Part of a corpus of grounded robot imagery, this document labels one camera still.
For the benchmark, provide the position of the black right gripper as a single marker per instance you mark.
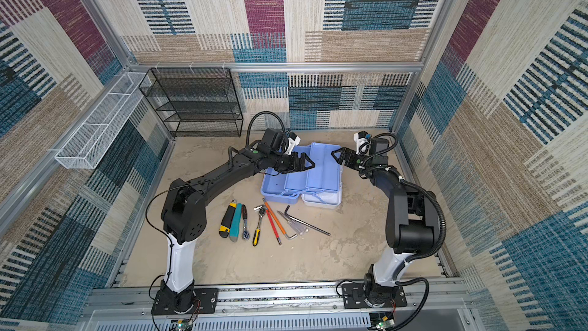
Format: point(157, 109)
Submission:
point(350, 156)

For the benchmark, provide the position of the black wire shelf rack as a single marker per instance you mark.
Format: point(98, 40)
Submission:
point(194, 101)

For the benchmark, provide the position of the red hex key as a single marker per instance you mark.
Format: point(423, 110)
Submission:
point(273, 225)

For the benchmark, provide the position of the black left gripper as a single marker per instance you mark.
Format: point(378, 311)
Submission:
point(295, 166)

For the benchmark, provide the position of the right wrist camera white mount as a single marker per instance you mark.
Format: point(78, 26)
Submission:
point(362, 141)

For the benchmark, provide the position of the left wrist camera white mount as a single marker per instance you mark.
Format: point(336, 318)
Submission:
point(290, 142)

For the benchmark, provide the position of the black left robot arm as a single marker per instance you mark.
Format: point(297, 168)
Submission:
point(184, 211)

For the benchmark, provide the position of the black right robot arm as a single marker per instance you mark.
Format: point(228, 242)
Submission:
point(415, 226)

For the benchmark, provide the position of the yellow black handle ratchet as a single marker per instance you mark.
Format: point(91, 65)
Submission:
point(261, 210)

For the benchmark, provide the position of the aluminium front rail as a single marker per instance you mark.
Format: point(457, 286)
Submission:
point(233, 299)

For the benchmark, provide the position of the white and blue toolbox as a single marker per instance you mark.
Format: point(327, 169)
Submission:
point(320, 186)

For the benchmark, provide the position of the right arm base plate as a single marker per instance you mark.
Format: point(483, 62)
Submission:
point(358, 296)

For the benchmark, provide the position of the teal utility knife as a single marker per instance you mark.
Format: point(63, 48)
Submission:
point(235, 223)

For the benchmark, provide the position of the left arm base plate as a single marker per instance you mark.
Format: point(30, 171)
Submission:
point(191, 301)

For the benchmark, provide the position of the red black handle ratchet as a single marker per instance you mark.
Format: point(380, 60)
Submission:
point(245, 234)

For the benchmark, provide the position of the black yellow utility knife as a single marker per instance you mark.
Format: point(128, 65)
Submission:
point(226, 222)

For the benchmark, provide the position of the black hex key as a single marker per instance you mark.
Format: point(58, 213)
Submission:
point(307, 224)

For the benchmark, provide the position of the white wire mesh basket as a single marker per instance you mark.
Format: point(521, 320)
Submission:
point(92, 139)

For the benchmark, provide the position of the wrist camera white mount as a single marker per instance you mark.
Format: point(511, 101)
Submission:
point(290, 142)
point(362, 141)

